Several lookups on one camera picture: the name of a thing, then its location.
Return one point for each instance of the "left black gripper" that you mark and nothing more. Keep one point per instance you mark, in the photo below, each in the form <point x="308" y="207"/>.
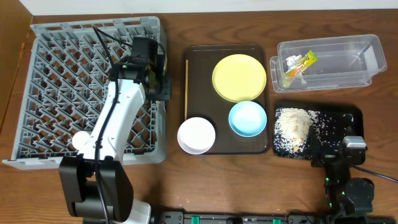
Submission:
<point x="165" y="86"/>

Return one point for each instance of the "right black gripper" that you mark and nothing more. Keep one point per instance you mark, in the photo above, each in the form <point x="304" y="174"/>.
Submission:
<point x="325" y="156"/>

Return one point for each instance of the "rice food waste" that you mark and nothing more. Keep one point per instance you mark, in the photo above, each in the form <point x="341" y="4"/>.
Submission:
<point x="291" y="129"/>

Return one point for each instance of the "light blue bowl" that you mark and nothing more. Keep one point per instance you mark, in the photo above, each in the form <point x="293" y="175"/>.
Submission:
<point x="247" y="119"/>

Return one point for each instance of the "white tissue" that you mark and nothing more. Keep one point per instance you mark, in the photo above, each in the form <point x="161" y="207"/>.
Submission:
<point x="291" y="61"/>

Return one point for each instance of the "green snack wrapper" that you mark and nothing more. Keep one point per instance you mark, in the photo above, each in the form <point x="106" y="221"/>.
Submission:
<point x="290" y="75"/>

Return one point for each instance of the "small white cup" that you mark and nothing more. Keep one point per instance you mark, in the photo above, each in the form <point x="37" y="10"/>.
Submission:
<point x="79" y="139"/>

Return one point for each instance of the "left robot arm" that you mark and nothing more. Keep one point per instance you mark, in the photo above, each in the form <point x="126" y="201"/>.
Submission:
<point x="94" y="183"/>

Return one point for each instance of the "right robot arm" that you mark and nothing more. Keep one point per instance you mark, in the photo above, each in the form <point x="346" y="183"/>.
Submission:
<point x="350" y="199"/>

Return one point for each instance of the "black food waste tray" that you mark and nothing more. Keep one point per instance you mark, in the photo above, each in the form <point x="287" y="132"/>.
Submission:
<point x="330" y="107"/>

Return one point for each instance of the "clear plastic waste bin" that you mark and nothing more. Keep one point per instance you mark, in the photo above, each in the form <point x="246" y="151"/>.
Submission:
<point x="343" y="62"/>

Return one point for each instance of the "left wooden chopstick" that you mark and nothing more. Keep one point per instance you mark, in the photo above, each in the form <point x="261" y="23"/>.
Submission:
<point x="186" y="88"/>

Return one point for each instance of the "dark brown serving tray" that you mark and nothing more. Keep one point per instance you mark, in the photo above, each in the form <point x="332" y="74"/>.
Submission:
<point x="203" y="100"/>

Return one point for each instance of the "white pink bowl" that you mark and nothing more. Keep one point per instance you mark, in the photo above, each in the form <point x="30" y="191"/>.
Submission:
<point x="196" y="135"/>

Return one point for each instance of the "yellow round plate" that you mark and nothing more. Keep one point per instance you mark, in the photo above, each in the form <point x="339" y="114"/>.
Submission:
<point x="239" y="77"/>

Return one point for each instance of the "grey plastic dish rack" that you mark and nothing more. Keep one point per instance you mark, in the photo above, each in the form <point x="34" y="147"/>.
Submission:
<point x="67" y="82"/>

